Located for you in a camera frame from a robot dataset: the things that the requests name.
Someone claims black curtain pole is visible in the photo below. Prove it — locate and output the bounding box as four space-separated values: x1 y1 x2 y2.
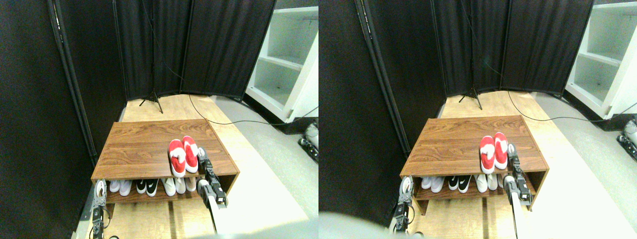
352 0 406 162
46 0 98 167

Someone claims white shelf unit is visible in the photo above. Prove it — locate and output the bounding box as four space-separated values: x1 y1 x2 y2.
246 5 319 122
566 0 637 119

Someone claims grey machine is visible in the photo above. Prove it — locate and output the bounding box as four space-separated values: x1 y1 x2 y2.
299 122 319 162
617 119 637 161

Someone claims black stand foot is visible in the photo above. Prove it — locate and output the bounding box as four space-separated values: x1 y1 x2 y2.
139 91 164 113
458 89 483 110

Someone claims grey curtain foot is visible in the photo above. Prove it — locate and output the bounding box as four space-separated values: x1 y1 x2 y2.
79 194 95 225

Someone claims red shoe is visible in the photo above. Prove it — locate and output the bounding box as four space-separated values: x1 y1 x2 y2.
168 139 188 178
494 132 509 170
182 135 200 174
479 135 497 174

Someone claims brown shoe rack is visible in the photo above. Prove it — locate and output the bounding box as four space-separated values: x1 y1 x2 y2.
91 119 241 215
400 115 550 215

